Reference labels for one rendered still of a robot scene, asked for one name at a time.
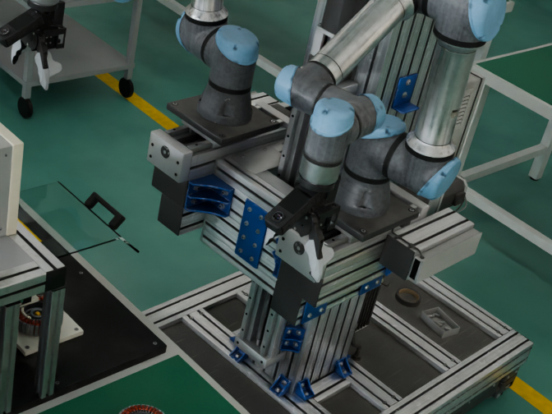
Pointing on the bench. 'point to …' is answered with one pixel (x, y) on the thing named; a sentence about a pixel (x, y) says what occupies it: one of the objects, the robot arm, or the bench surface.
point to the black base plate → (87, 341)
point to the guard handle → (107, 209)
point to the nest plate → (29, 344)
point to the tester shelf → (27, 267)
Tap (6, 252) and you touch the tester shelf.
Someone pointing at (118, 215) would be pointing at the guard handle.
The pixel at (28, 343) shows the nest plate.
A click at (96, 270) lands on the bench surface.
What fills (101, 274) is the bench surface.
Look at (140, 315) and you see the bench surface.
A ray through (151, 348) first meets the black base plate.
